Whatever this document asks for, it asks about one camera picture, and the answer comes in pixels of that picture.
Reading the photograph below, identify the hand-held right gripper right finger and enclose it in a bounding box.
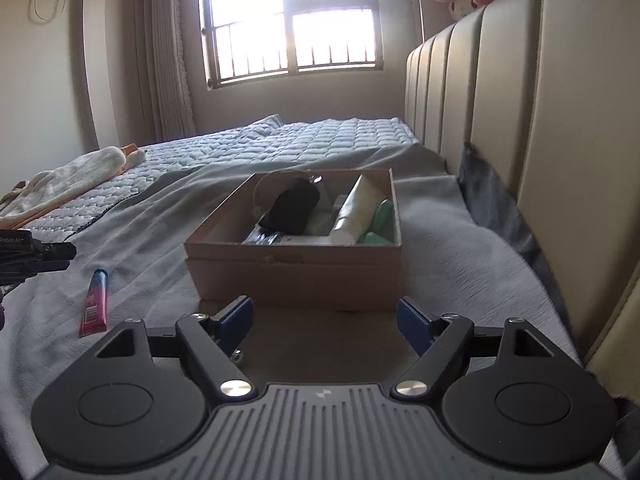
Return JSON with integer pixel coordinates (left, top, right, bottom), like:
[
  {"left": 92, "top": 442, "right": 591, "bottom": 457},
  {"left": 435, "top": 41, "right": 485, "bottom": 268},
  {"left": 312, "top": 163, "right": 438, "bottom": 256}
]
[{"left": 391, "top": 296, "right": 553, "bottom": 403}]

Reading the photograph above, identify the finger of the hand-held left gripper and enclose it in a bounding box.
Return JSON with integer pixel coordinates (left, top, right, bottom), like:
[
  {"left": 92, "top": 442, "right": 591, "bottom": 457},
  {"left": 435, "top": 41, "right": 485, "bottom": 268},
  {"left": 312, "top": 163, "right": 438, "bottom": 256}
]
[{"left": 37, "top": 242, "right": 77, "bottom": 273}]

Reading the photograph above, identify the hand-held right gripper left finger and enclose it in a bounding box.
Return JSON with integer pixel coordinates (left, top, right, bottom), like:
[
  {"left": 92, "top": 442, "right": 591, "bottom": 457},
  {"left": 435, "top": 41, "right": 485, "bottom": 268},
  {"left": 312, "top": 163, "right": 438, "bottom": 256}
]
[{"left": 97, "top": 296, "right": 255, "bottom": 402}]

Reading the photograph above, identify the pink tube with blue cap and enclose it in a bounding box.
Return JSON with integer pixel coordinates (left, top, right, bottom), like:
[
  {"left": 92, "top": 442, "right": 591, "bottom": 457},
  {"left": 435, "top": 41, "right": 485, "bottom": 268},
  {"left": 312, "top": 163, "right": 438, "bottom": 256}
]
[{"left": 78, "top": 267, "right": 110, "bottom": 338}]

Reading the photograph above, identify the pink cardboard box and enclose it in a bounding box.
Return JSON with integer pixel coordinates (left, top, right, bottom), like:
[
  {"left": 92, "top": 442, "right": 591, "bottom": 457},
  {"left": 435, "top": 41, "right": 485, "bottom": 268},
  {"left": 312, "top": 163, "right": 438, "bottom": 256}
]
[{"left": 184, "top": 169, "right": 403, "bottom": 313}]

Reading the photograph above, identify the clear plastic bag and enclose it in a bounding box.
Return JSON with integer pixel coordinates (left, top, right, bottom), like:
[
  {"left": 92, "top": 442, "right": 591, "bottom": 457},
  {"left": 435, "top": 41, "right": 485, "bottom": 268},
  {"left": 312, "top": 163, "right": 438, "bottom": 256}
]
[{"left": 242, "top": 225, "right": 333, "bottom": 247}]

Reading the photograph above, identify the green plastic holder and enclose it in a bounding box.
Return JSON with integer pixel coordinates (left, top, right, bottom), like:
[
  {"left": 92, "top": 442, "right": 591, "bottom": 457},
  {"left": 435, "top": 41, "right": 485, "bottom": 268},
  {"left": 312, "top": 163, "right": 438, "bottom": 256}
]
[{"left": 362, "top": 199, "right": 395, "bottom": 246}]

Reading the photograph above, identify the black cone nozzle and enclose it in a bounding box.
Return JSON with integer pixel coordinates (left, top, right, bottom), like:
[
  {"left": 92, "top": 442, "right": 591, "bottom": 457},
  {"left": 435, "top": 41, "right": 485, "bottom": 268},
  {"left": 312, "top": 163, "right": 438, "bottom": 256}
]
[{"left": 257, "top": 178, "right": 320, "bottom": 236}]

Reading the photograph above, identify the white cream tube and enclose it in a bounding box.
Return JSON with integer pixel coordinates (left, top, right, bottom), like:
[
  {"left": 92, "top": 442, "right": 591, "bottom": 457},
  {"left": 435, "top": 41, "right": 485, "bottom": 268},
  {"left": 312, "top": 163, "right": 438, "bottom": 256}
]
[{"left": 329, "top": 174, "right": 385, "bottom": 245}]

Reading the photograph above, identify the cream towel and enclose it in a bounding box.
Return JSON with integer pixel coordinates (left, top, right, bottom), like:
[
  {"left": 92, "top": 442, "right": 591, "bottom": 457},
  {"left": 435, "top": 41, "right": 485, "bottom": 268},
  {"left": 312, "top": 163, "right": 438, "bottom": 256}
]
[{"left": 0, "top": 145, "right": 147, "bottom": 231}]

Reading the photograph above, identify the grey blanket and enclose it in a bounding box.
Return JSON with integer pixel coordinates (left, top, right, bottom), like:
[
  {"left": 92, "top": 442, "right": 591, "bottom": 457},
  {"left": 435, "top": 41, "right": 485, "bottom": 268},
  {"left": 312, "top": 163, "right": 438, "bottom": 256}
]
[{"left": 0, "top": 162, "right": 626, "bottom": 480}]

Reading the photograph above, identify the white tape roll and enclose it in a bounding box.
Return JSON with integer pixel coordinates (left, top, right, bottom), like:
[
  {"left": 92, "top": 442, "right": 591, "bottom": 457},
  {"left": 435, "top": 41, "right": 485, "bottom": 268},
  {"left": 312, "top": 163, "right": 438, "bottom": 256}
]
[{"left": 252, "top": 171, "right": 313, "bottom": 213}]

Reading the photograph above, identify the dark grey cloth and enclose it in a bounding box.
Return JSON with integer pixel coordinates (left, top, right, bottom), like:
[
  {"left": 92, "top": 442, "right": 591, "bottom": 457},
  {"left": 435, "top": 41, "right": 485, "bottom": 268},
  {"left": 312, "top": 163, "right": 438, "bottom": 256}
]
[{"left": 457, "top": 142, "right": 571, "bottom": 321}]

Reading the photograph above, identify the quilted bed cover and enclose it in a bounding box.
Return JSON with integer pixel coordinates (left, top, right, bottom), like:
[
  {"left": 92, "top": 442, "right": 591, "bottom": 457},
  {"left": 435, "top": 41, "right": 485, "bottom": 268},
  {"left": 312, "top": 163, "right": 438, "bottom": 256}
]
[{"left": 20, "top": 116, "right": 426, "bottom": 241}]

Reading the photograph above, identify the beige curtain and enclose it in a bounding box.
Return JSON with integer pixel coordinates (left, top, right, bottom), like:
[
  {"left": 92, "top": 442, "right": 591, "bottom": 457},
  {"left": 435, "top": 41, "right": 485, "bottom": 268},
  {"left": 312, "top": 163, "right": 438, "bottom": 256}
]
[{"left": 142, "top": 0, "right": 198, "bottom": 141}]

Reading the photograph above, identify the beige padded headboard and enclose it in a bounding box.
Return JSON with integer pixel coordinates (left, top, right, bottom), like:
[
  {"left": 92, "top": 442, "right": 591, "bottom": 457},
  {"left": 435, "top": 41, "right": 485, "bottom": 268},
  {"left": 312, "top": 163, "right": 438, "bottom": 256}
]
[{"left": 404, "top": 0, "right": 640, "bottom": 401}]

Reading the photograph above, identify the window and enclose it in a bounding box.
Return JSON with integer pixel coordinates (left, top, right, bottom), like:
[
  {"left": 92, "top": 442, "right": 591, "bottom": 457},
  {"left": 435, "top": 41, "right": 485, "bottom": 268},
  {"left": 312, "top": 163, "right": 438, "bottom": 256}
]
[{"left": 198, "top": 0, "right": 386, "bottom": 90}]

